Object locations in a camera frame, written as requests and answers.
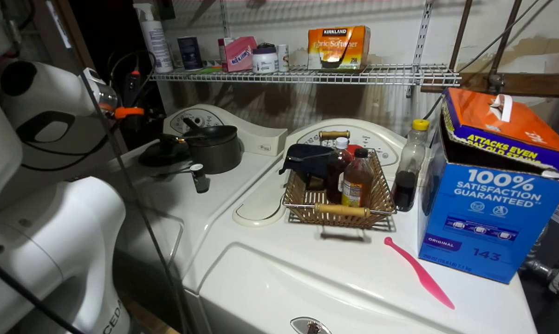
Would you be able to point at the pink plastic spatula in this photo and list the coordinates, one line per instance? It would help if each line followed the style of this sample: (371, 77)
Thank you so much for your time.
(423, 276)

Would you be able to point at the metal shelf upright rail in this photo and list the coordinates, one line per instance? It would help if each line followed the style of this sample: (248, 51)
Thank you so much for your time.
(423, 38)
(224, 18)

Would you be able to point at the metal pipe frame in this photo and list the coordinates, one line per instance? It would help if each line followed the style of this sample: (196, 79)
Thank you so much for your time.
(501, 49)

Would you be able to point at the dark liquid bottle yellow cap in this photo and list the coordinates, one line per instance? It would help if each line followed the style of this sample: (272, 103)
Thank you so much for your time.
(410, 168)

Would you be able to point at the orange yellow cardboard box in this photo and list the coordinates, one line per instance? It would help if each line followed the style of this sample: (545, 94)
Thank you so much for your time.
(337, 49)

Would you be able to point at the white jar dark lid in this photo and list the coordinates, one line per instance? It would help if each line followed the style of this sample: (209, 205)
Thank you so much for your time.
(265, 60)

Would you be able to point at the white washing machine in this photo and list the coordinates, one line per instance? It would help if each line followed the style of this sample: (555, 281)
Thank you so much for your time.
(263, 146)

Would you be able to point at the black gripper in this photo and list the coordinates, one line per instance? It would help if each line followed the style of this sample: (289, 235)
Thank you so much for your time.
(131, 90)

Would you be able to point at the red capped sauce bottle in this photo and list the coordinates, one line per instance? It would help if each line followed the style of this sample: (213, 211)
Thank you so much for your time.
(348, 155)

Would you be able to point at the blue detergent box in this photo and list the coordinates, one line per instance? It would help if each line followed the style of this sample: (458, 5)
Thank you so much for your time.
(490, 216)

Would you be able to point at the brown bottle yellow label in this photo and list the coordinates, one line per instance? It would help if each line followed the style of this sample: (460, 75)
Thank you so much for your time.
(356, 179)

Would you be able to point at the tall white plastic bottle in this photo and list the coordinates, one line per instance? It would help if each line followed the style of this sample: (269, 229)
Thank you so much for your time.
(159, 44)

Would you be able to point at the small black shaker silver cap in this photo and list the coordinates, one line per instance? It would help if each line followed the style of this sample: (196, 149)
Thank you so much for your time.
(200, 181)

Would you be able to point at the white dryer machine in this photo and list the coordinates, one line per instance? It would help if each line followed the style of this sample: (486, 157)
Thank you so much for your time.
(328, 279)

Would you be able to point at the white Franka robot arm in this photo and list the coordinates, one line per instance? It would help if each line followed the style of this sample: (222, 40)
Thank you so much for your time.
(62, 242)

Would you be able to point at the black plastic item in basket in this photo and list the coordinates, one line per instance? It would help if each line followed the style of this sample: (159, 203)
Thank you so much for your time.
(309, 162)

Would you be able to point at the dark cylindrical can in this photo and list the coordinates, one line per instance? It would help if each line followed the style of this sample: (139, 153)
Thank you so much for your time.
(191, 53)

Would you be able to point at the pink cardboard box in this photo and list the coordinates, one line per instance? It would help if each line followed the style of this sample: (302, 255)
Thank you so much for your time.
(239, 57)

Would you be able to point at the black cooking pot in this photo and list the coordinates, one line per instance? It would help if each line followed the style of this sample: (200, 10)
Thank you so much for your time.
(217, 149)

